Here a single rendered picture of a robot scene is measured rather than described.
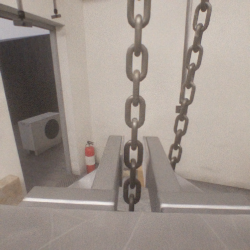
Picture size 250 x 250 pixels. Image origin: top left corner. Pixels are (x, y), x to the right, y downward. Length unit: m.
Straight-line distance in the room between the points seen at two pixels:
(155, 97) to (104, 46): 0.99
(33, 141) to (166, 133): 2.40
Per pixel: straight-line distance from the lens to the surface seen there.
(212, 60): 2.36
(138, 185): 0.16
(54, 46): 2.46
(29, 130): 3.58
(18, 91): 6.29
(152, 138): 0.15
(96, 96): 2.71
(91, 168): 2.75
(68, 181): 2.75
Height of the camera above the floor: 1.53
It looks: 18 degrees down
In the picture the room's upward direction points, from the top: 1 degrees counter-clockwise
